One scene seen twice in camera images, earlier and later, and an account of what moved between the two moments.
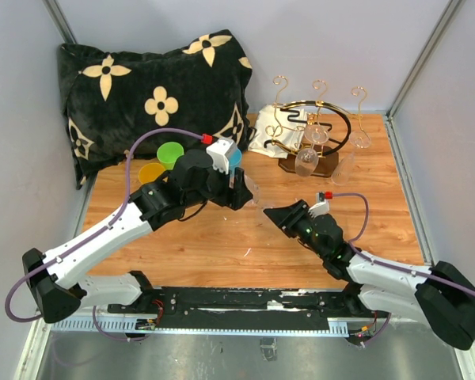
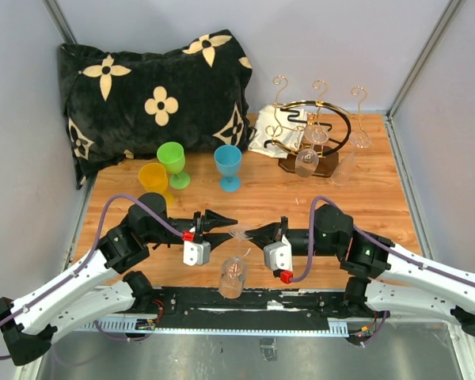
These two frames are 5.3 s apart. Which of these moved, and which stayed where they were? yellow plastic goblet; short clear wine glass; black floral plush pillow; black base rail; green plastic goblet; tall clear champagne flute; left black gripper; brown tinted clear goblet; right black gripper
Moved: left black gripper; right black gripper; brown tinted clear goblet
Stayed: yellow plastic goblet; black floral plush pillow; tall clear champagne flute; black base rail; short clear wine glass; green plastic goblet
